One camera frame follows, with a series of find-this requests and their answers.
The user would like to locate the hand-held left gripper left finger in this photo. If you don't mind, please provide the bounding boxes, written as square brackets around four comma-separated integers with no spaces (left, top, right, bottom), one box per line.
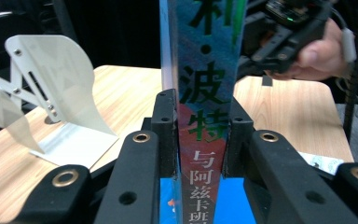
[150,88,180,179]

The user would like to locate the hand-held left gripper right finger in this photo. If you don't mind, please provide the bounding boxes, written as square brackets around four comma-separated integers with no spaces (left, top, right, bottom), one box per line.
[223,97,255,178]

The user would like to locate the blue and red cover book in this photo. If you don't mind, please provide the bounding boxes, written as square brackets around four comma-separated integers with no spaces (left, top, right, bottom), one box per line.
[158,0,249,224]

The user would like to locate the white expandable bookend rack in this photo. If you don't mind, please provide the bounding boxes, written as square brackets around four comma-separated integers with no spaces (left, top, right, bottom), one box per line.
[0,34,120,171]

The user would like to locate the grey tape strip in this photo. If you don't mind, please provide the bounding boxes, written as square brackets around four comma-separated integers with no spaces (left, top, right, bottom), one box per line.
[262,74,274,88]

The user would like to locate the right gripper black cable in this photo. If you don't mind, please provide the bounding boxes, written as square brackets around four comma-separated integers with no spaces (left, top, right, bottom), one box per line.
[330,0,358,144]

